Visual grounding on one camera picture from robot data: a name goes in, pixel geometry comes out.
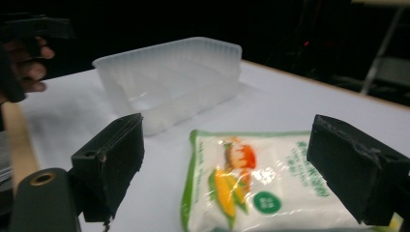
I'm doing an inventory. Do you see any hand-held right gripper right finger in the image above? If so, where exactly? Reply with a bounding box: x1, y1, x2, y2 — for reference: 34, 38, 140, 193
306, 114, 410, 226

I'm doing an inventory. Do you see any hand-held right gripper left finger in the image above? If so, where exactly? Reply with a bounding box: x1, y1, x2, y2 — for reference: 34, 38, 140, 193
71, 112, 145, 224

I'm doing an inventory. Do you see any white corn starch bag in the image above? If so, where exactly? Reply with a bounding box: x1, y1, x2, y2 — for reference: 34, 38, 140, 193
180, 130, 404, 232

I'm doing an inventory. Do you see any translucent white plastic container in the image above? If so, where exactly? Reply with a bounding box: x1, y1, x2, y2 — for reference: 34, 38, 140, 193
92, 36, 244, 136

